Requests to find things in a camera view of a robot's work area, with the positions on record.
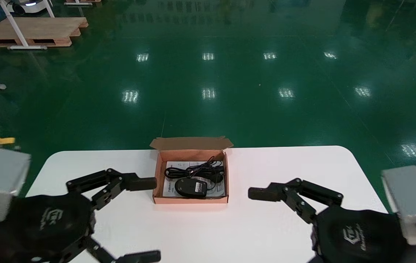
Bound black power cable with plug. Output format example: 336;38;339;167
164;156;225;184

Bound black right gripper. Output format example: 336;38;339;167
248;178;407;263

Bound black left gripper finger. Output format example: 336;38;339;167
66;169;157;211

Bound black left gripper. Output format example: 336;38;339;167
0;194;162;263

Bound brown cardboard storage box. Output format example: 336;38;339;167
150;136;234;204

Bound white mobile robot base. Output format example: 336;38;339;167
5;0;46;15

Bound black wired computer mouse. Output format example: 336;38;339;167
174;178;216;199

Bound white printed instruction sheet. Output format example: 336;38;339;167
163;161;227;198

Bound large wooden pallet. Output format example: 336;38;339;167
0;16;89;48

